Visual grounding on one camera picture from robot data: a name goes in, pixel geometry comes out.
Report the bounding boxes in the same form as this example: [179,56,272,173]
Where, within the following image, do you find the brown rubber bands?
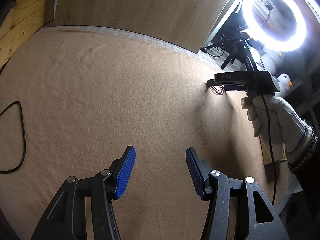
[210,86,225,95]

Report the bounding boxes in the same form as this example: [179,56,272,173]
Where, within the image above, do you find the white gloved right hand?
[241,95,314,164]

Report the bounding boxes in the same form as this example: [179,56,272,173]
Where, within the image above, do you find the small penguin plush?
[275,73,292,98]

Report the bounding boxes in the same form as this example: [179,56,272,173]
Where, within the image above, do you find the large penguin plush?
[261,47,284,75]

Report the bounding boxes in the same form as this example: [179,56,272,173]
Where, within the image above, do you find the black tripod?
[220,33,249,70]

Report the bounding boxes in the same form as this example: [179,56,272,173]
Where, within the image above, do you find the cardboard box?
[259,136,287,166]

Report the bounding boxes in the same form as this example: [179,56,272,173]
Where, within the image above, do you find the light wood wardrobe panel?
[55,0,228,53]

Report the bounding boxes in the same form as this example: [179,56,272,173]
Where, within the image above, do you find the pine wood board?
[1,0,54,66]

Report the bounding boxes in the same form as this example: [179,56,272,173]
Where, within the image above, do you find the black power cable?
[0,101,27,174]

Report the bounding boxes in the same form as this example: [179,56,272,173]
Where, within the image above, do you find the ring light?
[242,0,306,52]

